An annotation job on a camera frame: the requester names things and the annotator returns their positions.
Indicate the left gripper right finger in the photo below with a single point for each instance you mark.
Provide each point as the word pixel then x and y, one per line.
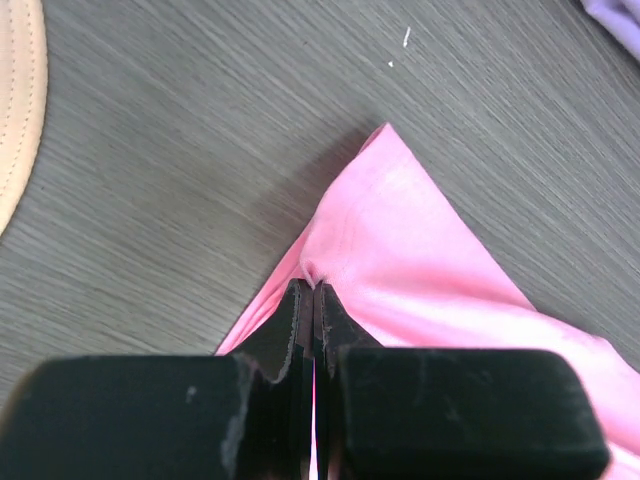
pixel 445 413

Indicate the pink t shirt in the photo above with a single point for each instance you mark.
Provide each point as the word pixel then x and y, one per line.
pixel 410 271

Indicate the beige crumpled cloth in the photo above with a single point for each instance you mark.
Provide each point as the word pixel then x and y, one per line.
pixel 24 78

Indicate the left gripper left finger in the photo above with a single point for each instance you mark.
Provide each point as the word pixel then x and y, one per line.
pixel 242 415

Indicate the lavender t shirt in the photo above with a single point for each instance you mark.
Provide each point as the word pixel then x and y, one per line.
pixel 620 18

